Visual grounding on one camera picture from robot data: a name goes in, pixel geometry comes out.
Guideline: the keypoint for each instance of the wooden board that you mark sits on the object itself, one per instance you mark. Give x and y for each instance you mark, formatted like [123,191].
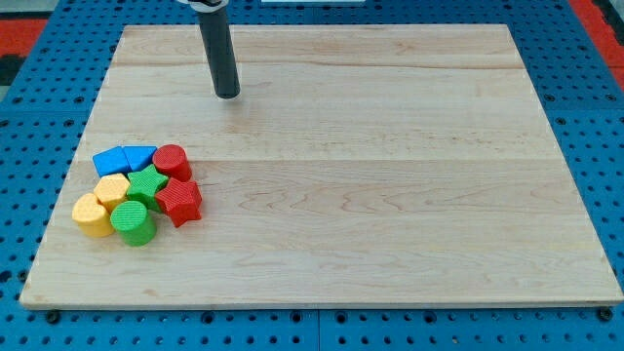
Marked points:
[360,167]

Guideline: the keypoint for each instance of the red star block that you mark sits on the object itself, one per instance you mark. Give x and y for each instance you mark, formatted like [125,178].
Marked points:
[180,201]

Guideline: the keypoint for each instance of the red cylinder block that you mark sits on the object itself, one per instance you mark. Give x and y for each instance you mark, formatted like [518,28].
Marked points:
[171,160]

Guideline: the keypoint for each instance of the green star block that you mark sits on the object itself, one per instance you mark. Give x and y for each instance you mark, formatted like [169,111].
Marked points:
[144,185]

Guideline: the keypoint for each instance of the blue triangle block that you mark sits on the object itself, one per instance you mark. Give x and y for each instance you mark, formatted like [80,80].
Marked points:
[139,156]

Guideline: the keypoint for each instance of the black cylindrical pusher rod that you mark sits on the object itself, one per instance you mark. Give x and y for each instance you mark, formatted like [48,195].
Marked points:
[216,36]

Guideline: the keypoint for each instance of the green cylinder block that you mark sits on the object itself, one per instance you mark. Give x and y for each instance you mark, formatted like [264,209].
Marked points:
[134,223]

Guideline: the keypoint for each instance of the yellow hexagon block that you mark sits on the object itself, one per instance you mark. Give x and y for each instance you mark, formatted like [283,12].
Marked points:
[111,191]

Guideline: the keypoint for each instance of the blue cube block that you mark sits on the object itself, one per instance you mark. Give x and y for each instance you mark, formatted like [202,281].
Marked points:
[111,161]

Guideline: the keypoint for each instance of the yellow heart block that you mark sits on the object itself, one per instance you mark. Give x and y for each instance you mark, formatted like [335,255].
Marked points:
[92,217]

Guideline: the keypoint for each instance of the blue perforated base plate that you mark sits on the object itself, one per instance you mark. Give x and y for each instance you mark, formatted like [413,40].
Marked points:
[47,107]

